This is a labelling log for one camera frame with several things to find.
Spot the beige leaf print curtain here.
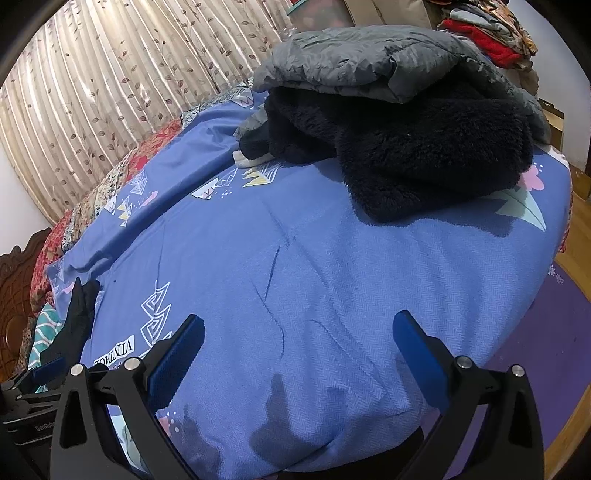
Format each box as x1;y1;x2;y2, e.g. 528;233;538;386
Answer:
0;0;352;227

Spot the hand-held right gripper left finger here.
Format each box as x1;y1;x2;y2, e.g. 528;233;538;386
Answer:
48;315;206;480

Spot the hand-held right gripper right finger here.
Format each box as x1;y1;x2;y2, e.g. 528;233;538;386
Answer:
392;310;546;480

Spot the grey down jacket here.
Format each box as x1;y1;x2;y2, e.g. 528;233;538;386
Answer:
233;27;552;144

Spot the pile of colourful clothes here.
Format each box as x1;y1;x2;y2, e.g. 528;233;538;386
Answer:
422;0;541;70

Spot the beige cardboard box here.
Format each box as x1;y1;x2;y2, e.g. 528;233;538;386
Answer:
538;98;566;153

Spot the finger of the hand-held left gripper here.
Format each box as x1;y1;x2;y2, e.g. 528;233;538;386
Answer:
16;354;65;393

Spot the teal patterned pillow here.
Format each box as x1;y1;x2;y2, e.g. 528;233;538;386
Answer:
28;302;65;370

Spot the dark navy fleece garment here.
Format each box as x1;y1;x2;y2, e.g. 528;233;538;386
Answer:
240;85;536;222

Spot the red floral patchwork quilt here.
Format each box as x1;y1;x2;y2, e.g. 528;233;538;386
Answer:
28;78;257;319

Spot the carved wooden headboard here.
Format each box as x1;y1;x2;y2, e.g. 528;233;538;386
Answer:
0;227;54;384

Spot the clear plastic storage box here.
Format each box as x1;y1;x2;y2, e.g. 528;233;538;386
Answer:
286;0;356;35

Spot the small white cloth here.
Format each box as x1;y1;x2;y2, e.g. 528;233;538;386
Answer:
232;150;275;168

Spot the blue printed bed sheet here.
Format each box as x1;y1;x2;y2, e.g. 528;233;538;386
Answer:
46;90;573;480

